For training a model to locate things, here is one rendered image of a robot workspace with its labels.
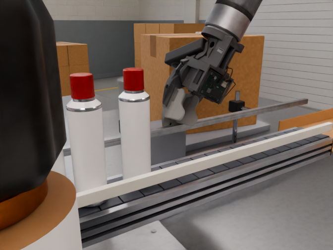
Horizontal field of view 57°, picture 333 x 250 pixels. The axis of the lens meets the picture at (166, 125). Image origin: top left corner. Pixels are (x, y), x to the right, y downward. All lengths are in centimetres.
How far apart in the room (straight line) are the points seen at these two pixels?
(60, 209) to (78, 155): 31
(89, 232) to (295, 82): 453
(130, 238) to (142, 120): 18
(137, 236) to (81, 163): 13
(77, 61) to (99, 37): 275
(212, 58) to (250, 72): 39
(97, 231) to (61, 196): 33
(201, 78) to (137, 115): 13
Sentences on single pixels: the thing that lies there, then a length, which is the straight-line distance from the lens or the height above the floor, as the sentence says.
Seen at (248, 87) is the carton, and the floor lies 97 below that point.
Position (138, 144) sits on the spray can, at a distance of 51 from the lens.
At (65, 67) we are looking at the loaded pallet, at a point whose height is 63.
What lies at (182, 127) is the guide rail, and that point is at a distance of 61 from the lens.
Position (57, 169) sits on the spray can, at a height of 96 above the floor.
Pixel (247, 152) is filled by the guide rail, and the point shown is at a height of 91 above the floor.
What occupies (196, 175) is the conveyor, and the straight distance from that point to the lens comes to 59.
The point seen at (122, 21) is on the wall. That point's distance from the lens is 708.
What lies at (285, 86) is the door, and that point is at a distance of 494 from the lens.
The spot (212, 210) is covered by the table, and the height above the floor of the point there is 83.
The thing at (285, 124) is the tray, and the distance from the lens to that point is 102.
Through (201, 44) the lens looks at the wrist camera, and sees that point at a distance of 59.
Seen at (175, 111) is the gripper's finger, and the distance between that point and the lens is 58.
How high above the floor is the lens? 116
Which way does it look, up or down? 19 degrees down
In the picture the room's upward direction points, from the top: straight up
